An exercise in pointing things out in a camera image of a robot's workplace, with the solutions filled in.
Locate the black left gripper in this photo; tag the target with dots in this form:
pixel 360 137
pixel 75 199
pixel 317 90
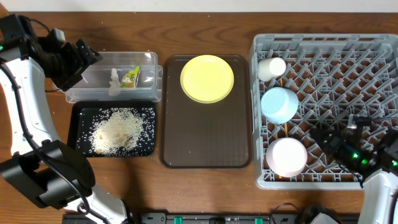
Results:
pixel 76 65

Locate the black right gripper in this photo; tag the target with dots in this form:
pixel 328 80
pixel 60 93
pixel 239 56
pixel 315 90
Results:
pixel 328 142

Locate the white tissue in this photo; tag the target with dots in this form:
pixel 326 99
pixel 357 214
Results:
pixel 115 85

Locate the green yellow snack wrapper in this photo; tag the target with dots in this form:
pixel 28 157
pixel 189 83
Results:
pixel 130 79

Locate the pink bowl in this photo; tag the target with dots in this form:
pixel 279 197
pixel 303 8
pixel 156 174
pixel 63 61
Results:
pixel 287 157

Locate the light blue bowl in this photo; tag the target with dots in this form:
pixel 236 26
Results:
pixel 279 105

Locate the cream paper cup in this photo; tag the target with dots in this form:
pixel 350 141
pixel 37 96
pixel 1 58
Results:
pixel 271 68

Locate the yellow plate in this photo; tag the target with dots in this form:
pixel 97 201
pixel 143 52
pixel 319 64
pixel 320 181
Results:
pixel 207 79

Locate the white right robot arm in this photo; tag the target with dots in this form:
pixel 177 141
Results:
pixel 380 197

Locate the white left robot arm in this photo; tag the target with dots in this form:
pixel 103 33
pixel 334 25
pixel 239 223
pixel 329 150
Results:
pixel 42 168

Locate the grey dishwasher rack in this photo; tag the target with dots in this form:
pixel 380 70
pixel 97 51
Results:
pixel 333 76

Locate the rice food waste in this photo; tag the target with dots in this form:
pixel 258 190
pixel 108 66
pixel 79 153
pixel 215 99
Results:
pixel 116 130

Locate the clear plastic bin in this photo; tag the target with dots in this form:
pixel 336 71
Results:
pixel 120 76

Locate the black plastic bin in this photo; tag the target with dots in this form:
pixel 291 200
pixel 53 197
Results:
pixel 73 130

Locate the brown plastic serving tray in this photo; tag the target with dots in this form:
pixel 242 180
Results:
pixel 197 135

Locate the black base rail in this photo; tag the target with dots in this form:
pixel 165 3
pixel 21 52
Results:
pixel 162 218

